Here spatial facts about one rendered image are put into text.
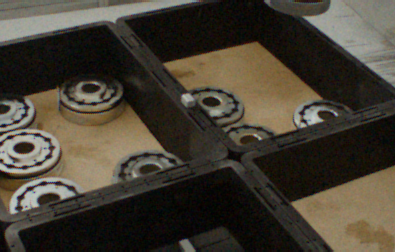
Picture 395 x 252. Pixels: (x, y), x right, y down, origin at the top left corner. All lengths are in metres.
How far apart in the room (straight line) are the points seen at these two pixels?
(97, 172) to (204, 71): 0.32
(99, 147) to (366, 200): 0.39
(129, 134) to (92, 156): 0.08
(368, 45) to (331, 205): 0.73
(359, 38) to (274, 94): 0.53
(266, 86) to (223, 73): 0.08
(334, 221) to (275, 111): 0.26
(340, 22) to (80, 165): 0.90
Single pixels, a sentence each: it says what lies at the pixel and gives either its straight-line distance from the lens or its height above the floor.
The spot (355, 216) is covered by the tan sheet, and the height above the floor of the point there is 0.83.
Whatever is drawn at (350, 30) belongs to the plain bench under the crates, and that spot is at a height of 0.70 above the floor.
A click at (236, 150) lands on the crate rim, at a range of 0.92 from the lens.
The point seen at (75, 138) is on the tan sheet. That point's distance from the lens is 1.11.
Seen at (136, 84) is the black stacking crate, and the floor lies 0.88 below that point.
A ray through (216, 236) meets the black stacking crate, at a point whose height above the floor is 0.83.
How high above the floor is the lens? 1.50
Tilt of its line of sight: 36 degrees down
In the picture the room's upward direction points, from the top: 3 degrees clockwise
